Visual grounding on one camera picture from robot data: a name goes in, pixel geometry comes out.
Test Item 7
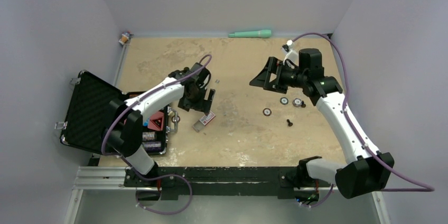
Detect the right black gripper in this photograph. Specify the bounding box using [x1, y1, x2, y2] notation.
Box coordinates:
[250, 57, 307, 94]

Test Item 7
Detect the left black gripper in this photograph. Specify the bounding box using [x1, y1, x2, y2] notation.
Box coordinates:
[179, 85, 214, 116]

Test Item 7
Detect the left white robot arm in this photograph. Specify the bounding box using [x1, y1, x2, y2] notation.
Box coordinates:
[101, 64, 216, 186]

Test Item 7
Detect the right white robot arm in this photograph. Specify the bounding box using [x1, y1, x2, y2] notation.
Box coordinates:
[249, 48, 395, 199]

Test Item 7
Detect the small staple box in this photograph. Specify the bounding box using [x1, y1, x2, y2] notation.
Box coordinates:
[192, 111, 216, 133]

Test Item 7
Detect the green microphone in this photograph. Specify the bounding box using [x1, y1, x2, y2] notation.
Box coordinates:
[228, 29, 272, 39]

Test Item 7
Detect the black poker chip case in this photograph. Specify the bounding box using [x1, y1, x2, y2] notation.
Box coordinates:
[60, 70, 171, 155]

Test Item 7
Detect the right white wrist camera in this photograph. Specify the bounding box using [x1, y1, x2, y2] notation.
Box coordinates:
[282, 40, 299, 65]

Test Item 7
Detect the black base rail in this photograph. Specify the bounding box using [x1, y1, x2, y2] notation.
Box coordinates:
[124, 166, 330, 200]

